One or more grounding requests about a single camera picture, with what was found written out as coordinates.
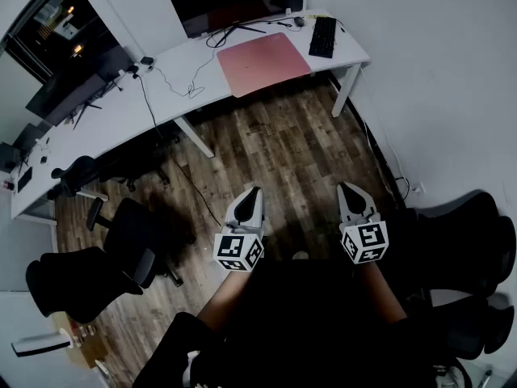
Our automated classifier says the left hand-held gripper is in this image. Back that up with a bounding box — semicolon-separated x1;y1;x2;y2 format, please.
212;186;266;273

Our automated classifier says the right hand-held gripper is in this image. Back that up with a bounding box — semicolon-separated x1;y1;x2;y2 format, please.
337;182;389;265

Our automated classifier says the red desk mat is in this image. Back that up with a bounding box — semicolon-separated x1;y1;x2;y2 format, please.
216;32;312;99

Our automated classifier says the person's left forearm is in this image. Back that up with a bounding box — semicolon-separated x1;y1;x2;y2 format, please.
195;270;254;333

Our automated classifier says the person's right forearm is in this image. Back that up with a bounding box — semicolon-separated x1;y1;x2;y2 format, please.
355;260;407;325

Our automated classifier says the white desk leg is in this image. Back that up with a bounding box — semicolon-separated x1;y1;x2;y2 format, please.
330;62;363;118
173;115;216;159

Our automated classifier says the black padded office chair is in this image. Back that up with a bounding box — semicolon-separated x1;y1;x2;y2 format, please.
403;190;517;361

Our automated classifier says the person's black clothing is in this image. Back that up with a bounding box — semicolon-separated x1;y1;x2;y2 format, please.
132;256;476;388

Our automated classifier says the black armrest office chair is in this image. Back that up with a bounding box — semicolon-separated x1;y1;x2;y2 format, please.
51;133;182;198

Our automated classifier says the black keyboard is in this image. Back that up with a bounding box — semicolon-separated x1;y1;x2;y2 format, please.
308;15;338;59

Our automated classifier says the black mesh office chair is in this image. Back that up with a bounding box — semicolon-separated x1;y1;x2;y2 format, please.
25;197;185;325

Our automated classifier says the white power strip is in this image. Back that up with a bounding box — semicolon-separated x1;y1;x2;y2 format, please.
131;56;157;75

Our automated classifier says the brown cardboard box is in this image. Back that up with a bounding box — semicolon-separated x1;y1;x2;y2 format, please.
51;312;109;370

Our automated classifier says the curved black monitor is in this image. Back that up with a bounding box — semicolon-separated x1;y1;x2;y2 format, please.
167;0;284;49

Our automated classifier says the flat black monitor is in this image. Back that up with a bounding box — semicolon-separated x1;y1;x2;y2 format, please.
25;73;109;131

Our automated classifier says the small black phone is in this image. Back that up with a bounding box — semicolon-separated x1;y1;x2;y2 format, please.
16;167;34;194

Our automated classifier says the white bar device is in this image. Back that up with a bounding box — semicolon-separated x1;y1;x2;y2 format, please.
11;328;73;358

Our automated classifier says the thick black power cable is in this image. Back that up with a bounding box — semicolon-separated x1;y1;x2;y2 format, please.
136;73;222;226

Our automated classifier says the thin black cable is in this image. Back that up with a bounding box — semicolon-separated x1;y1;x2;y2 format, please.
151;34;221;99

